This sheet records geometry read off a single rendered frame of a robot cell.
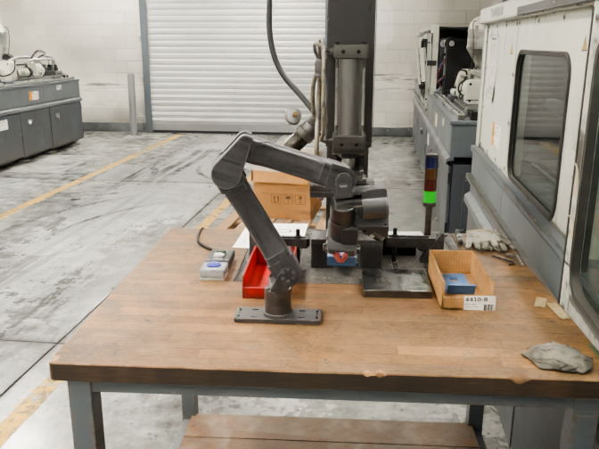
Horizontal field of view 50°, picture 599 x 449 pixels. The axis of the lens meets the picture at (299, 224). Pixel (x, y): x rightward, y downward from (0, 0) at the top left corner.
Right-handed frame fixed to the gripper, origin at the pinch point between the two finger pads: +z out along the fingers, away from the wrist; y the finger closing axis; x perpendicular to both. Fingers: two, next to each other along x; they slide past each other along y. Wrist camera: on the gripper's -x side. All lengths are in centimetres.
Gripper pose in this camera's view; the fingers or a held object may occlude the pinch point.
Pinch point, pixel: (340, 258)
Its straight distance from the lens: 159.0
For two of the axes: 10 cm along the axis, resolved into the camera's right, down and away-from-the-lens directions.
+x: -10.0, -0.3, 0.5
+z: 0.2, 6.8, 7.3
